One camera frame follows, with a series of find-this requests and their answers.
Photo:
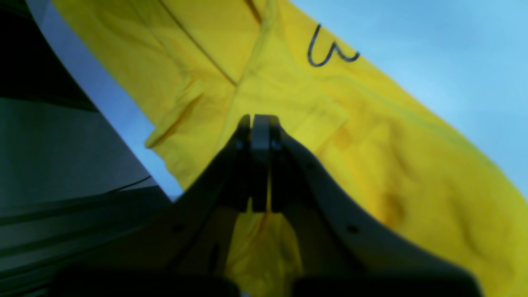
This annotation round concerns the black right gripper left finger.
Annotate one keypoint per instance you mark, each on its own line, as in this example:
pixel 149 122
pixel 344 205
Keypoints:
pixel 193 236

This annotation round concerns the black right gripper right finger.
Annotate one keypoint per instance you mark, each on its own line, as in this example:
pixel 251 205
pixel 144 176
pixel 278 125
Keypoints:
pixel 337 238

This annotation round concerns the orange T-shirt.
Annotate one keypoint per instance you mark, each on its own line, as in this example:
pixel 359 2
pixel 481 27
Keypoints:
pixel 195 67

